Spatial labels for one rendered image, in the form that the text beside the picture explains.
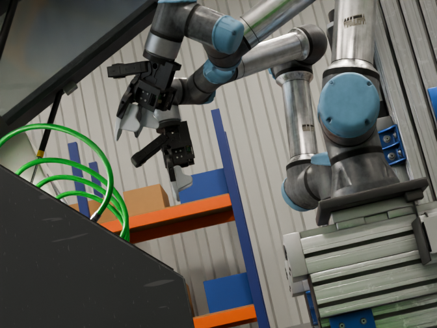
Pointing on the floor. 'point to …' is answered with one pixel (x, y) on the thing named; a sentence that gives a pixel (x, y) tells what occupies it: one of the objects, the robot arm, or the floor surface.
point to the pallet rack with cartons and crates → (145, 205)
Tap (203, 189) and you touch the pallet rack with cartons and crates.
